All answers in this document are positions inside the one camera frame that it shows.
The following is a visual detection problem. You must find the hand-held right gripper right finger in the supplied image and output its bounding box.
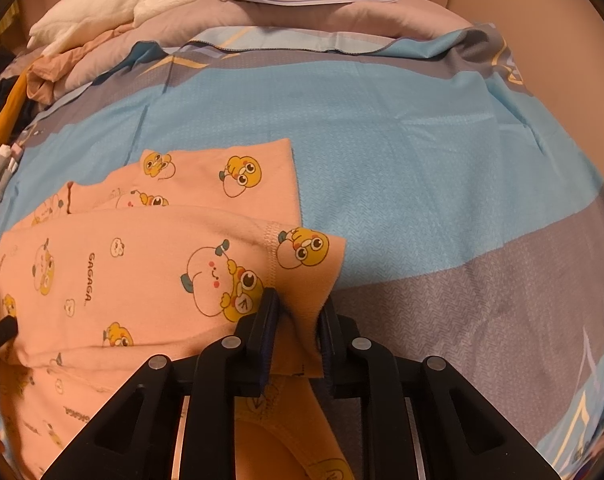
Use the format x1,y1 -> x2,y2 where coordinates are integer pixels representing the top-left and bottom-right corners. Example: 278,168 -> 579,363
316,305 -> 563,480

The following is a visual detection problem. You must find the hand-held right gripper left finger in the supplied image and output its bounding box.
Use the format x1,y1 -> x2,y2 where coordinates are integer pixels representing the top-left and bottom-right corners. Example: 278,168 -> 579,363
41,287 -> 283,480

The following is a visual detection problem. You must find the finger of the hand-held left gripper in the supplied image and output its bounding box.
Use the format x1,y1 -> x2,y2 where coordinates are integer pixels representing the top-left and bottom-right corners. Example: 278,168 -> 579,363
0,316 -> 19,361

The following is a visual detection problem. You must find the pink cartoon print shirt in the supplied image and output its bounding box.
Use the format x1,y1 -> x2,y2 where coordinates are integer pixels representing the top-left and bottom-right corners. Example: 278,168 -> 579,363
0,137 -> 355,480

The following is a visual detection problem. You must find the blue grey patterned bed sheet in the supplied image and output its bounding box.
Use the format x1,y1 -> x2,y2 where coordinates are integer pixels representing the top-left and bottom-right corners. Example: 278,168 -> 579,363
0,22 -> 604,480

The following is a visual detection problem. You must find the tan cloth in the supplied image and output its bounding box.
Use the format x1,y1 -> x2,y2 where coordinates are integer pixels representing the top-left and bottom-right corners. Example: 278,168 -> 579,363
26,30 -> 133,106

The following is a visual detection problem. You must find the grey pink quilt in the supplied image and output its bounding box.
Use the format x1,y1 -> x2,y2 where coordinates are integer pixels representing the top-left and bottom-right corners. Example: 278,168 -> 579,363
57,0 -> 475,106

